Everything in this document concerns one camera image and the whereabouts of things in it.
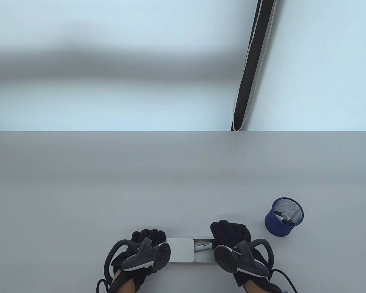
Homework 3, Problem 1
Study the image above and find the person's left hand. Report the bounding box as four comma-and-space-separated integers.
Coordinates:
111, 229, 167, 277

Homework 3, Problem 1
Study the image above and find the person's right hand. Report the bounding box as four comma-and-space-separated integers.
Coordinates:
210, 220, 273, 287

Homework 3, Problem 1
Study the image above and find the silver metal sliding box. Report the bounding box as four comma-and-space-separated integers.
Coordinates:
166, 236, 216, 265

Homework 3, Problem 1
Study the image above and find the person's right forearm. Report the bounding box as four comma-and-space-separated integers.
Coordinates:
244, 278, 263, 293

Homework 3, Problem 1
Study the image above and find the person's left forearm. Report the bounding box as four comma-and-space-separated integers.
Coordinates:
111, 269, 136, 293

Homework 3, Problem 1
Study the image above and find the black white left hand controller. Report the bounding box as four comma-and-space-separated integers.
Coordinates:
104, 237, 171, 272

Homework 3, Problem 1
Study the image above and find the black white hand controller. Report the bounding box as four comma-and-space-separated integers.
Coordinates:
213, 239, 275, 277
104, 237, 171, 272

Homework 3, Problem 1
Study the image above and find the black white right hand controller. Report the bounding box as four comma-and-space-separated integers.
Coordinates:
213, 239, 275, 277

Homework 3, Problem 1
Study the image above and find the blue mesh pen cup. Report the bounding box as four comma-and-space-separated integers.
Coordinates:
265, 197, 304, 237

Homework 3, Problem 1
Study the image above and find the black right glove cable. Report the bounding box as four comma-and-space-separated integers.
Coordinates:
273, 269, 298, 293

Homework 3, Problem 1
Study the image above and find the black window blind cord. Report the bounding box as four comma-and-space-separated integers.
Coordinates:
231, 0, 278, 131

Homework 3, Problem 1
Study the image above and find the white beaded blind cord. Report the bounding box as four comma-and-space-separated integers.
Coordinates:
233, 0, 278, 132

